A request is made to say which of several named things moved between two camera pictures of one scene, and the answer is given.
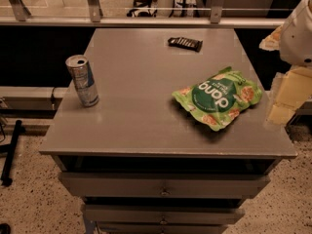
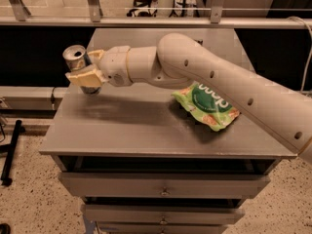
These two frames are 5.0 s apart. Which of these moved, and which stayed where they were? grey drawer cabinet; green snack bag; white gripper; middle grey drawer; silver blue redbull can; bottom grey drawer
Moved: silver blue redbull can; white gripper
Stayed: grey drawer cabinet; middle grey drawer; green snack bag; bottom grey drawer
